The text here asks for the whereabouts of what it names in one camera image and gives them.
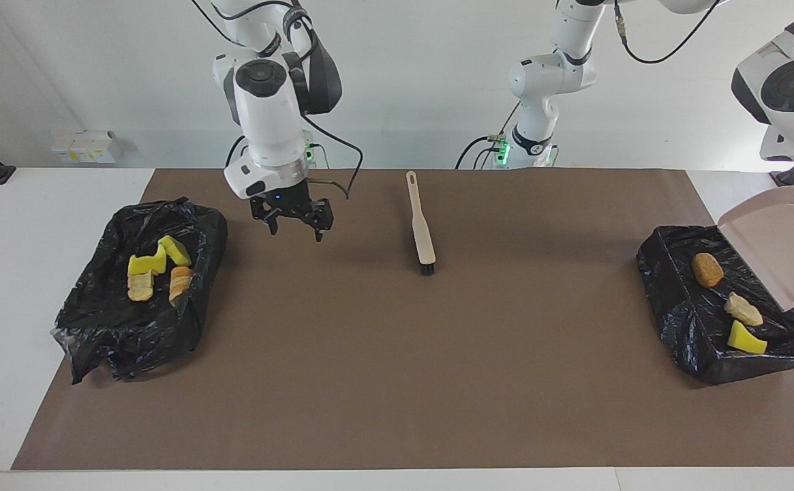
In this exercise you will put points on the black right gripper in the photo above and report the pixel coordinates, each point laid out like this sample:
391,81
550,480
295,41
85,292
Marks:
284,203

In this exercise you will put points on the yellow sponge piece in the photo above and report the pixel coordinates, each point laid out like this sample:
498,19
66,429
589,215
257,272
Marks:
177,251
745,339
143,264

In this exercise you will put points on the beige hand brush black bristles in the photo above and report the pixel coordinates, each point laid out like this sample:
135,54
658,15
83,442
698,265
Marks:
422,232

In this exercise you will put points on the tan beige foam chunk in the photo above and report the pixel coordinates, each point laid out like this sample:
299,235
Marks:
180,281

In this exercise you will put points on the pale beige foam chunk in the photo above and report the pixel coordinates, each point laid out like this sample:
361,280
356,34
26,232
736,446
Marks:
743,310
140,288

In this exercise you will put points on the orange-brown foam chunk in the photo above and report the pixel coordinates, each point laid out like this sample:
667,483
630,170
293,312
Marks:
707,269

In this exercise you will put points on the beige plastic dustpan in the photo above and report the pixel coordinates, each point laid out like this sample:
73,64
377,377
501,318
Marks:
785,239

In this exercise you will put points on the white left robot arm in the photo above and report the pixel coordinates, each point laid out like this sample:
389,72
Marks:
546,75

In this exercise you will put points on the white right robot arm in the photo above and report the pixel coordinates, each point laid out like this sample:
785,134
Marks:
267,116

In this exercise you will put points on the black trash bag bin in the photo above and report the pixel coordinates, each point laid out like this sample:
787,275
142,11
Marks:
676,300
117,334

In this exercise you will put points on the brown table mat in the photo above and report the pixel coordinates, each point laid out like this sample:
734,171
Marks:
369,423

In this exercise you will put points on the white wall socket box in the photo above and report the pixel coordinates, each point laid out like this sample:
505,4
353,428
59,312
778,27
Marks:
86,149

